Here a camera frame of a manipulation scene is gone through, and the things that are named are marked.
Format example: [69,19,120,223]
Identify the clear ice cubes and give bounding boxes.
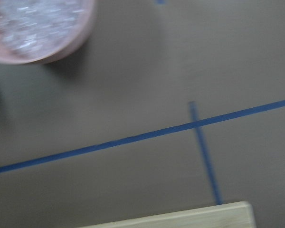
[0,0,84,58]

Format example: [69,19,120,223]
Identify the wooden cutting board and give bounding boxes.
[90,201,256,228]

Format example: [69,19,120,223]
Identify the pink bowl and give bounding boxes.
[0,0,98,65]

